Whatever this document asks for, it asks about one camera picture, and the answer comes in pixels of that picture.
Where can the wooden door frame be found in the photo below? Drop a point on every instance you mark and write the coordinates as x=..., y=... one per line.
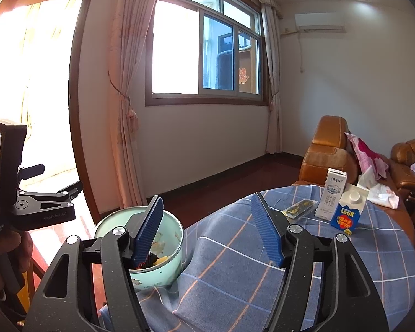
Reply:
x=76, y=110

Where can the blue drink carton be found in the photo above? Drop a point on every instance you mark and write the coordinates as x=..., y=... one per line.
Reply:
x=347, y=216

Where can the air conditioner pipe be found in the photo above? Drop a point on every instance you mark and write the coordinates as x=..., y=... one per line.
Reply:
x=301, y=52

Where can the sliding window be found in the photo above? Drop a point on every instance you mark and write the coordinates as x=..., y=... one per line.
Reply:
x=193, y=52

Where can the mint green enamel basin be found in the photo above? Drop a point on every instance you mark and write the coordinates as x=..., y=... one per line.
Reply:
x=169, y=242

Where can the person's left hand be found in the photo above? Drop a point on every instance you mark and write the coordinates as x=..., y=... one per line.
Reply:
x=17, y=249

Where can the blue plaid tablecloth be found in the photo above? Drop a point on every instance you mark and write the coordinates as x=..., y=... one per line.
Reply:
x=228, y=283

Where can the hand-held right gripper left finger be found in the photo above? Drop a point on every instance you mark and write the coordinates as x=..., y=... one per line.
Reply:
x=148, y=235

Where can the white milk carton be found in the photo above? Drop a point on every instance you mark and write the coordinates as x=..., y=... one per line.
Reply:
x=330, y=197

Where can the white cloth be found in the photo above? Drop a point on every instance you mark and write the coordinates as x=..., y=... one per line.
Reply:
x=380, y=193

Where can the red window decoration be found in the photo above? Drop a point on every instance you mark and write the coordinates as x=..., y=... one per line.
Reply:
x=242, y=76

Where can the white air conditioner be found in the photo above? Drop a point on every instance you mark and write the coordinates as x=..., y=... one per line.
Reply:
x=318, y=21

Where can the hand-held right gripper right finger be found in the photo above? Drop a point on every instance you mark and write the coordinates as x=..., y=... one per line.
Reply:
x=268, y=235

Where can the long pink curtain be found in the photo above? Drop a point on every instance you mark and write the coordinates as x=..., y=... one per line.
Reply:
x=131, y=76

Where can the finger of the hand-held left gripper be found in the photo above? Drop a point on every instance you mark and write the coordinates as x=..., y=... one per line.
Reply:
x=67, y=190
x=33, y=171

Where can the brown leather chaise sofa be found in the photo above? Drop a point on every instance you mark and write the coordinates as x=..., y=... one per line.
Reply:
x=325, y=155

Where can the green black packet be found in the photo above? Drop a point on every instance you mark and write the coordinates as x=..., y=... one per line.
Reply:
x=299, y=209

